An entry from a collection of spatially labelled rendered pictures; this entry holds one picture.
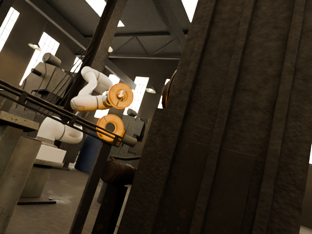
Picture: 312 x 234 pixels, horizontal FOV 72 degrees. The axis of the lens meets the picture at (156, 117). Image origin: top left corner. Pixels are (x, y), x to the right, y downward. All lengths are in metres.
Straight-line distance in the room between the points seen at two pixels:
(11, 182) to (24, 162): 0.11
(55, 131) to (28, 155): 0.79
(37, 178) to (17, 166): 0.78
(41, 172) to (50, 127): 0.40
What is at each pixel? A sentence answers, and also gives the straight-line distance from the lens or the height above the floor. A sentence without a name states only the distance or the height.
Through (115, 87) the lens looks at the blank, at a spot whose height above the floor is 0.94.
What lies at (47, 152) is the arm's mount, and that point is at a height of 0.41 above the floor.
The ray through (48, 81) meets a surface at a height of 1.91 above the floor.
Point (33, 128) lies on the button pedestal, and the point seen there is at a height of 0.57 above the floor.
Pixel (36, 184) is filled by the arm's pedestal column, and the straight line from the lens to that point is 2.19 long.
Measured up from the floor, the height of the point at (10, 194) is 0.21.
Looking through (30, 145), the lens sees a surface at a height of 0.48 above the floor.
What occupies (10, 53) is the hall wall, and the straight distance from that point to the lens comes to 14.07.
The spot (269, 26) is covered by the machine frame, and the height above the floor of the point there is 1.36.
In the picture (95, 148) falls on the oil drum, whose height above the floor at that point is 0.54.
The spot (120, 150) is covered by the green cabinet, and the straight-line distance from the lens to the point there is 5.41.
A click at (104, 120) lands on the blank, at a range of 1.23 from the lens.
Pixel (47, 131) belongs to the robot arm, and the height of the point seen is 0.58.
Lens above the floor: 0.58
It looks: 12 degrees up
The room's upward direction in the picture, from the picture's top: 17 degrees clockwise
